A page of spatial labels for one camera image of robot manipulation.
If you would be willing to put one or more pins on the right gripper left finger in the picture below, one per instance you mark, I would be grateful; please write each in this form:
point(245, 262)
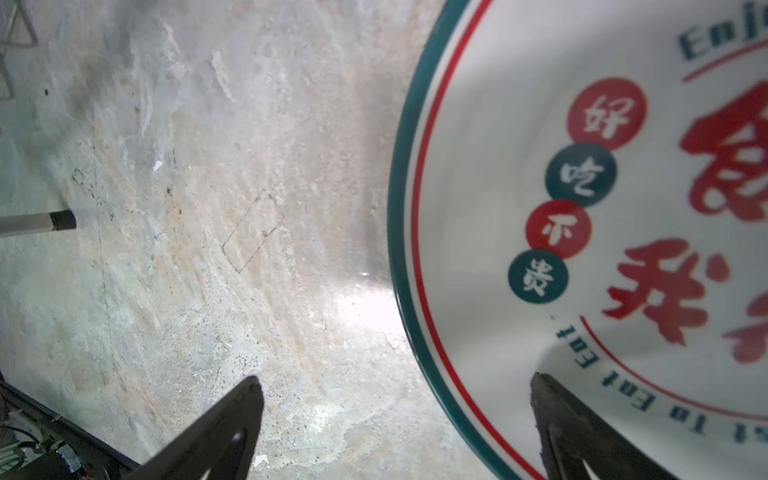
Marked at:
point(219, 445)

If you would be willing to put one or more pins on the white plate red characters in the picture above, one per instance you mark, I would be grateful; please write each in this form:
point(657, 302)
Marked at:
point(579, 189)

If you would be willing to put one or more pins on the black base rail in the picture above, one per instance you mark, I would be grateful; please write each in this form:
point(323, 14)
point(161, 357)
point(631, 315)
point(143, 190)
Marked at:
point(38, 443)

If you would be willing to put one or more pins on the steel wire dish rack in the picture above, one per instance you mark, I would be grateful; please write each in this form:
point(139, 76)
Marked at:
point(18, 32)

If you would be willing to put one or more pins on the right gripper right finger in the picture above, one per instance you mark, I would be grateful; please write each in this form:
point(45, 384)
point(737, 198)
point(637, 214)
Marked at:
point(576, 443)

